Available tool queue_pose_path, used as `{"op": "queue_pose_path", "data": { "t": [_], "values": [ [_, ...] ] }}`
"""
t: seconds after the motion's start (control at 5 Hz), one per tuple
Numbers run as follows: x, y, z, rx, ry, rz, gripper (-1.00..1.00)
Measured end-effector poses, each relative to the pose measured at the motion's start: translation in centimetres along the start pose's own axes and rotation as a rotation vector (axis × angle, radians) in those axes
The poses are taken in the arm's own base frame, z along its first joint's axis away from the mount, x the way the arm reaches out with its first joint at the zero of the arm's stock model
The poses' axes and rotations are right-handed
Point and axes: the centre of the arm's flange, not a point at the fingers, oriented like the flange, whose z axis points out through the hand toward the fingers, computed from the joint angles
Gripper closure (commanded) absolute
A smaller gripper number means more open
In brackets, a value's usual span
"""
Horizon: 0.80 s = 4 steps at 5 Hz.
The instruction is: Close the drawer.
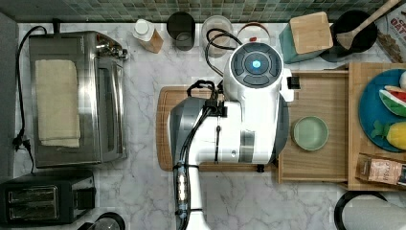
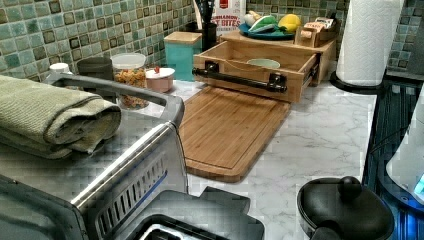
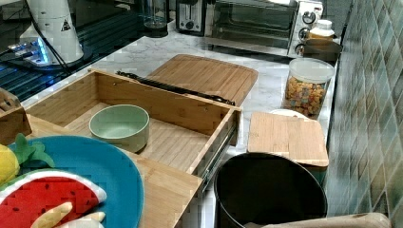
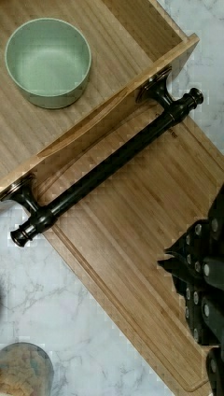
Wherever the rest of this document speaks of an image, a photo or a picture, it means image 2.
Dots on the wooden drawer with black handle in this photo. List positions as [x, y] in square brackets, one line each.
[222, 66]

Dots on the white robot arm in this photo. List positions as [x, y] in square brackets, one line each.
[406, 167]

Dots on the wooden drawer cabinet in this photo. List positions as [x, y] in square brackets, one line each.
[290, 55]

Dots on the bamboo cutting board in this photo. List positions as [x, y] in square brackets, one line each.
[223, 132]

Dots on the pink lidded sugar bowl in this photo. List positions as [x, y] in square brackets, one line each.
[160, 79]

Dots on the teal canister with wooden lid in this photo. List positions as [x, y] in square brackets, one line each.
[180, 48]

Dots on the light green bowl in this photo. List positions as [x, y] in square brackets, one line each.
[263, 62]

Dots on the black utensil holder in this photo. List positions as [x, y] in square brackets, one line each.
[203, 24]

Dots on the black tray foreground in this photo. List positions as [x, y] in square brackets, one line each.
[214, 215]

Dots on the clear cereal jar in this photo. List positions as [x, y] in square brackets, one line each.
[128, 68]

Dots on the blue plate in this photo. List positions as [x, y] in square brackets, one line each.
[267, 35]

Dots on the red white cereal box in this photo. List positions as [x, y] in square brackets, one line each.
[228, 15]

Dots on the white toy garlic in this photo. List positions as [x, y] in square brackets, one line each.
[251, 17]

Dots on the toy watermelon slice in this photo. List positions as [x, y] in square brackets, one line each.
[263, 24]

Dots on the yellow toy lemon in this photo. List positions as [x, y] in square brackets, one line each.
[289, 23]

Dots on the small wooden tea box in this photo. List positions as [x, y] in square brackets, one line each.
[316, 33]

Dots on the silver toaster oven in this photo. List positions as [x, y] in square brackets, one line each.
[91, 196]

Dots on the black paper towel holder base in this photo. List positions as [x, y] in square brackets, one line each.
[347, 87]

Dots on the black pot lid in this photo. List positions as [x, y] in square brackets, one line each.
[343, 209]

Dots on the white capped bottle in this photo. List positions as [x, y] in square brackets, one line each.
[60, 68]

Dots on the folded green towel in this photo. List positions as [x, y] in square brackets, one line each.
[51, 122]

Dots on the white paper towel roll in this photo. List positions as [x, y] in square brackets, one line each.
[369, 31]

